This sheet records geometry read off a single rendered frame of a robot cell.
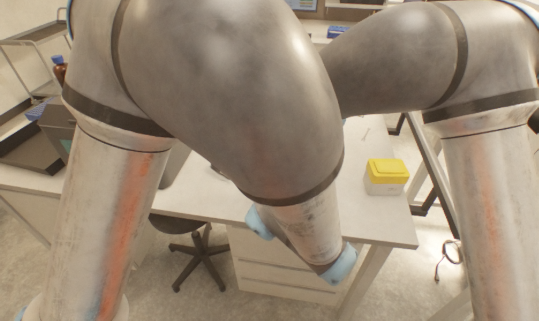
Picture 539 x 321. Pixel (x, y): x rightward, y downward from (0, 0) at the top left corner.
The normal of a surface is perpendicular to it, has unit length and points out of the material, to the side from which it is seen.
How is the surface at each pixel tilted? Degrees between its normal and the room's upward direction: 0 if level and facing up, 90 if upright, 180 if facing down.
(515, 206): 54
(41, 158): 0
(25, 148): 0
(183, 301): 0
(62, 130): 90
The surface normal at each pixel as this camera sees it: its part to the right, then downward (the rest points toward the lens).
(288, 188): 0.13, 0.73
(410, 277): 0.00, -0.76
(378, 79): -0.44, 0.50
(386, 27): -0.53, -0.30
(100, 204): 0.23, 0.36
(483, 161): -0.67, 0.12
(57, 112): -0.13, 0.02
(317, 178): 0.50, 0.61
